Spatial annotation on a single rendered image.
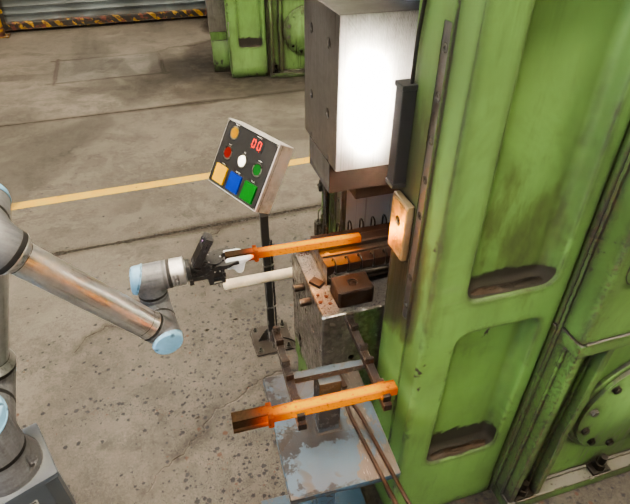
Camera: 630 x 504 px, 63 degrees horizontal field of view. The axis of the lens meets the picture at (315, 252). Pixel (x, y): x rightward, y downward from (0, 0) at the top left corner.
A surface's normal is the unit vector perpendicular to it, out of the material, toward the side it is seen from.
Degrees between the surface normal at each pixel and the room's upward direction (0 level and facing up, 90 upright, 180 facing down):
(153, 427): 0
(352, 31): 90
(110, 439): 0
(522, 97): 89
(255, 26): 90
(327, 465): 0
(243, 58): 90
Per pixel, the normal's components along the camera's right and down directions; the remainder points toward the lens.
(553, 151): 0.29, 0.57
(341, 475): 0.00, -0.79
